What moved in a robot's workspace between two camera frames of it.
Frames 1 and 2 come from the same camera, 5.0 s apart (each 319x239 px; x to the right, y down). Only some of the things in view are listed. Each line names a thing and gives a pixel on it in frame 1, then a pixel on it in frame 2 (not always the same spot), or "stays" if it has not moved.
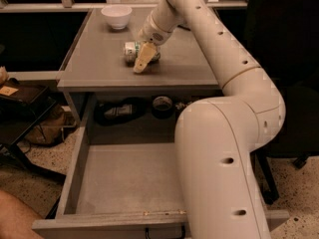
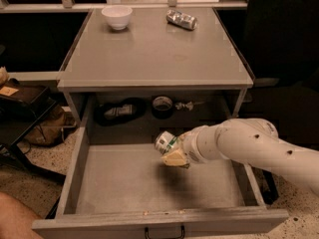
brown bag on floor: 50,129 stays
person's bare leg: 16,218 stays
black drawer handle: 183,231 stays
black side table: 22,106 stays
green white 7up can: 132,52 to 164,141
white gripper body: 152,34 to 189,145
